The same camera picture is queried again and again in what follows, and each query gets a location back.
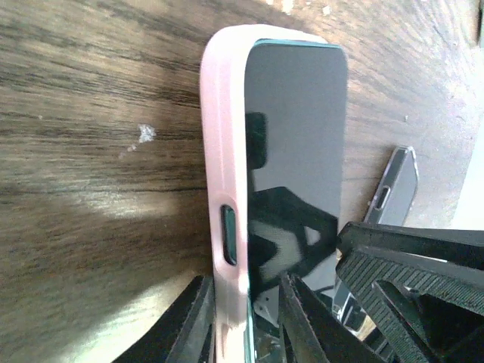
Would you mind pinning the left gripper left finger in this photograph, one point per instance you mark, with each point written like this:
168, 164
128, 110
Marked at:
184, 333

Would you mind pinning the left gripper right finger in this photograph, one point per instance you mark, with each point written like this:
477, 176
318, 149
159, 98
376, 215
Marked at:
309, 332

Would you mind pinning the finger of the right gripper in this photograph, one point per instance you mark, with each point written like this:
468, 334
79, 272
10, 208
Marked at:
423, 288

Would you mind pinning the clear phone case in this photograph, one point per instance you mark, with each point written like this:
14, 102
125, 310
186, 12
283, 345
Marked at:
395, 189

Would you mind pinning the pink phone case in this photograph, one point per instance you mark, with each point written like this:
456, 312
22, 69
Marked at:
222, 104

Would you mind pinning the teal-edged black phone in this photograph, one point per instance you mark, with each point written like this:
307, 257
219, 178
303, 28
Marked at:
295, 103

